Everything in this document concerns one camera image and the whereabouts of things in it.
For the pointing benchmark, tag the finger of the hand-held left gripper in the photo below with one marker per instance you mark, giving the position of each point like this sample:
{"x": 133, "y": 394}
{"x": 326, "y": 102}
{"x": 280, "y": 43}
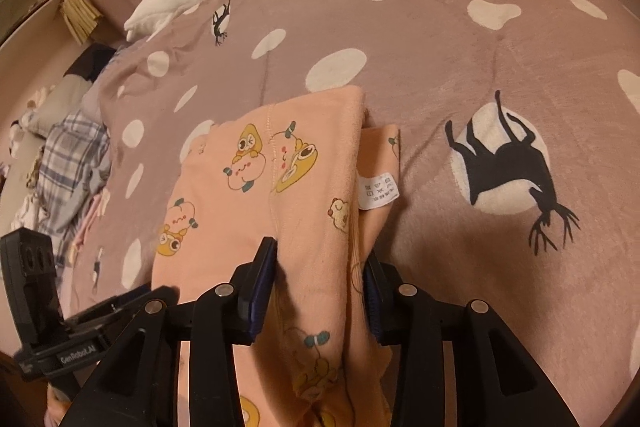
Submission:
{"x": 150, "y": 293}

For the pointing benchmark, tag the light pink cloth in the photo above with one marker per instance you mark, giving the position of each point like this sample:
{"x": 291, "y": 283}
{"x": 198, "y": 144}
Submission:
{"x": 90, "y": 222}

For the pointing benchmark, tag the plaid quilt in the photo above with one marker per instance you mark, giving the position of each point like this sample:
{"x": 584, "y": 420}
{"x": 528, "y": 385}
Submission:
{"x": 65, "y": 157}

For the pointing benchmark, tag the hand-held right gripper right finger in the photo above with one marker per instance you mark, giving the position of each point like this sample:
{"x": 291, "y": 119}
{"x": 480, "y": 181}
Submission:
{"x": 374, "y": 302}

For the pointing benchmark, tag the polka dot blanket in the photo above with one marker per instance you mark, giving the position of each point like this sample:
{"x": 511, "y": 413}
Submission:
{"x": 425, "y": 57}

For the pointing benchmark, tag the dark cloth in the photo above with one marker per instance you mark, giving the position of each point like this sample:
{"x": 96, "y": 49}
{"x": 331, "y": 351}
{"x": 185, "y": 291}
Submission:
{"x": 92, "y": 62}

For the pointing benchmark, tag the orange cartoon print shirt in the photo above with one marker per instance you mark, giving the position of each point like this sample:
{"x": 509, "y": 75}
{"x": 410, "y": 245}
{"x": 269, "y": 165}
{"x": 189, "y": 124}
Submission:
{"x": 310, "y": 187}

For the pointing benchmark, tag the grey-green pillow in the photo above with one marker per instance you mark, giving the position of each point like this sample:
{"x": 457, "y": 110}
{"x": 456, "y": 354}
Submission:
{"x": 60, "y": 104}

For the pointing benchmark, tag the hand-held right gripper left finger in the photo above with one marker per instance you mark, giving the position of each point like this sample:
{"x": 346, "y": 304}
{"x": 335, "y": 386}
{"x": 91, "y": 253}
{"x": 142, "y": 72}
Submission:
{"x": 263, "y": 287}

